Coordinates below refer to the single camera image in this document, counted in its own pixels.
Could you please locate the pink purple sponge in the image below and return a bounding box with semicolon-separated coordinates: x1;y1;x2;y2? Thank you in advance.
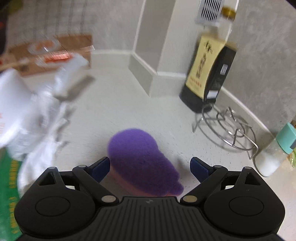
107;128;184;197

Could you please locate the clear plastic bag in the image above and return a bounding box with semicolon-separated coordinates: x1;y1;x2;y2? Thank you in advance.
7;54;89;196

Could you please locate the white paper noodle cup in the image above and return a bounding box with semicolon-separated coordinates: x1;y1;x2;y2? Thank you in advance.
1;69;32;148

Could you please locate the green snack bag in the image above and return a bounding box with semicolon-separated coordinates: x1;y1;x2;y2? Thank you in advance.
0;148;21;241

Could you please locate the teal lid salt shaker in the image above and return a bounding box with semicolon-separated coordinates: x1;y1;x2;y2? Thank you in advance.
254;123;295;177

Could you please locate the dark soy sauce bottle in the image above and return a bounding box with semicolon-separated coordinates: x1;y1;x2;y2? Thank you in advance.
180;1;239;113

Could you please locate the metal wire trivet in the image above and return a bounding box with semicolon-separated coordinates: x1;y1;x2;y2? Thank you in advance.
192;103;259;160

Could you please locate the cartoon cook wall sticker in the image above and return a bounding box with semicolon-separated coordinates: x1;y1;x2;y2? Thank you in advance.
0;0;98;77

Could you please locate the white wall vent grille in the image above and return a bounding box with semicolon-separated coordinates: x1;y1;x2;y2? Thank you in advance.
195;0;224;27

